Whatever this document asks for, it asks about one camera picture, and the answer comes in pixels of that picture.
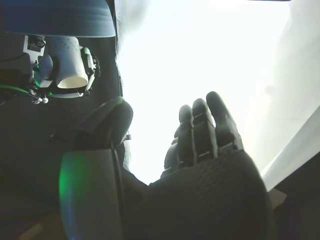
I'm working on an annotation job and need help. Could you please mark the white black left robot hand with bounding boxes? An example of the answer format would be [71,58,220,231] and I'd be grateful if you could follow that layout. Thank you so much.
[49,91,276,240]

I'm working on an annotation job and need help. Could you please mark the white paper cup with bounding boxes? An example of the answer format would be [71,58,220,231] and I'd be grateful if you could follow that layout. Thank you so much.
[46,36,90,90]

